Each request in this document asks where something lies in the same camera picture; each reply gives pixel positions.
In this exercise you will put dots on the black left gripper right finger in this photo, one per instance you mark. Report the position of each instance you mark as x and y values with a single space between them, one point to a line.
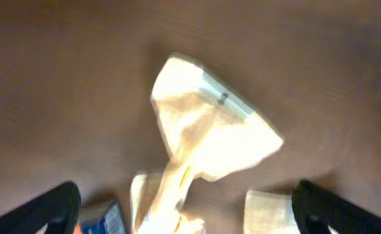
317 210

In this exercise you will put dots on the brown paper pouch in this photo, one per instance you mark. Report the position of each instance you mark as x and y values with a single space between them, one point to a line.
208 131

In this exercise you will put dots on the Kleenex tissue multipack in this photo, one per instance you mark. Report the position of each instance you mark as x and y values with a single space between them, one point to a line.
102 218

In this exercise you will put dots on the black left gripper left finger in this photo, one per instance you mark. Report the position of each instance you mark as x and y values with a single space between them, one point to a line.
57 210

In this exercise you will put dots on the beige paper pouch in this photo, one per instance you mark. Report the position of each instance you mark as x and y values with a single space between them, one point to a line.
268 213

